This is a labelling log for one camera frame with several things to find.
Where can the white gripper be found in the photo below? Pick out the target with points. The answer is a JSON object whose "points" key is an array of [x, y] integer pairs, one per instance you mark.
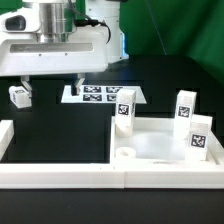
{"points": [[85, 51]]}

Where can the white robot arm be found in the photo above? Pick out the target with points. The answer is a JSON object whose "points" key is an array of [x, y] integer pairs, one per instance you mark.
{"points": [[46, 37]]}

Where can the white U-shaped obstacle fence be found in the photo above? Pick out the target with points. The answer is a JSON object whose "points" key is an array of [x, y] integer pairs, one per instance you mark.
{"points": [[112, 175]]}

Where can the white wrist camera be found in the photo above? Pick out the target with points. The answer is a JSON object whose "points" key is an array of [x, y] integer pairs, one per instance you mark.
{"points": [[19, 23]]}

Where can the white square tabletop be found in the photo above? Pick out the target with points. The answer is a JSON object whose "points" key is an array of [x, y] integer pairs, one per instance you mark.
{"points": [[152, 141]]}

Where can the white fiducial marker sheet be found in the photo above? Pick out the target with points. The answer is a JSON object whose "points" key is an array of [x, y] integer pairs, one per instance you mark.
{"points": [[99, 94]]}

